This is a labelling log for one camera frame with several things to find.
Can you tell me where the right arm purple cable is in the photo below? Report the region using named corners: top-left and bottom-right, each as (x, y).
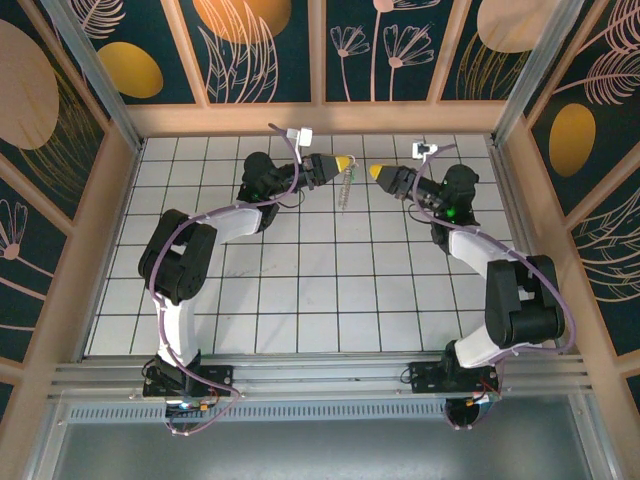
top-left (409, 143), bottom-right (578, 432)

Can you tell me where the aluminium corner post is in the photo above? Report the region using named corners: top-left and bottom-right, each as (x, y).
top-left (39, 0), bottom-right (147, 154)
top-left (490, 0), bottom-right (586, 147)

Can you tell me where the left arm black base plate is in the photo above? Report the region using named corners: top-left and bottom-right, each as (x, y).
top-left (142, 363), bottom-right (236, 400)

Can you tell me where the slotted grey cable duct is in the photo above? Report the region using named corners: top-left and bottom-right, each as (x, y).
top-left (64, 401), bottom-right (576, 425)

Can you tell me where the grey metal panel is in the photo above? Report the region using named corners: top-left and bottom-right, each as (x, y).
top-left (49, 422), bottom-right (601, 480)

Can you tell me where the long aluminium mounting rail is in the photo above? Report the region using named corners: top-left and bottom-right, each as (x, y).
top-left (47, 352), bottom-right (596, 401)

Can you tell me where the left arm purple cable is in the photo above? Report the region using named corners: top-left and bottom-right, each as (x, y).
top-left (148, 122), bottom-right (301, 437)

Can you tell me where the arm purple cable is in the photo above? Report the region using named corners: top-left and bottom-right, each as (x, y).
top-left (409, 143), bottom-right (578, 432)
top-left (148, 122), bottom-right (301, 437)

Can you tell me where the silver keyring with spring coil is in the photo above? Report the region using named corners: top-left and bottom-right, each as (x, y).
top-left (337, 154), bottom-right (359, 215)

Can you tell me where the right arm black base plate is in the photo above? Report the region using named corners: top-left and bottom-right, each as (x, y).
top-left (407, 360), bottom-right (501, 396)

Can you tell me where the aluminium side rail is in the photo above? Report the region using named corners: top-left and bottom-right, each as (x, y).
top-left (487, 134), bottom-right (571, 357)

